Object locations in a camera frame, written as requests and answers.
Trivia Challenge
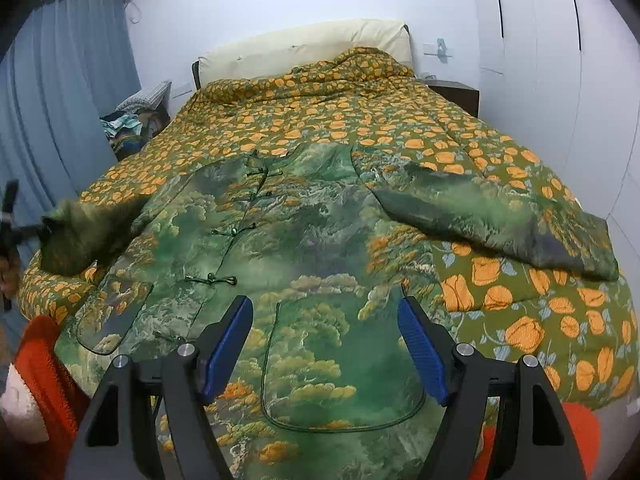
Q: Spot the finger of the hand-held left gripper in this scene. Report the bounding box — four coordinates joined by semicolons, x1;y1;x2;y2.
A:
0;179;47;267

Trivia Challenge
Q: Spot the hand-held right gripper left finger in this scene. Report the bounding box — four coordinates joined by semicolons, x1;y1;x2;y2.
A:
67;295;254;480

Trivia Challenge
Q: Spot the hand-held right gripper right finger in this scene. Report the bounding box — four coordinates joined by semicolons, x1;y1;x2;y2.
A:
397;296;587;480

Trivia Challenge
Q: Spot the green patterned silk scarf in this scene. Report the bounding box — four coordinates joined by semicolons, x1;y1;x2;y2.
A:
39;142;621;480

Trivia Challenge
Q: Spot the pile of mixed clothes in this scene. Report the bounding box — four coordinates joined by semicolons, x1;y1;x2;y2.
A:
100;107;172;162

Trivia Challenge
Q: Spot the blue curtain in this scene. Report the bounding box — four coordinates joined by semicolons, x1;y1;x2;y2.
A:
0;0;143;221

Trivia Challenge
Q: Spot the grey checked pillow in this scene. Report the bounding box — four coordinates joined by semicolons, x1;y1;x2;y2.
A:
116;80;173;112

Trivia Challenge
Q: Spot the floral green orange quilt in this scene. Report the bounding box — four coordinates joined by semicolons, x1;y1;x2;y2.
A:
17;46;640;406

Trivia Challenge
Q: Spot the dark wooden nightstand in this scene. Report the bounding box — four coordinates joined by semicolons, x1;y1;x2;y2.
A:
425;79;481;116

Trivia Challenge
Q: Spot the white wardrobe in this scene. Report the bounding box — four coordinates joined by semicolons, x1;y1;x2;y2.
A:
470;0;640;221

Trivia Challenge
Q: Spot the wall socket with blue hook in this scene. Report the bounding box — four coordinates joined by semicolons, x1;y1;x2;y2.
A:
424;36;452;62

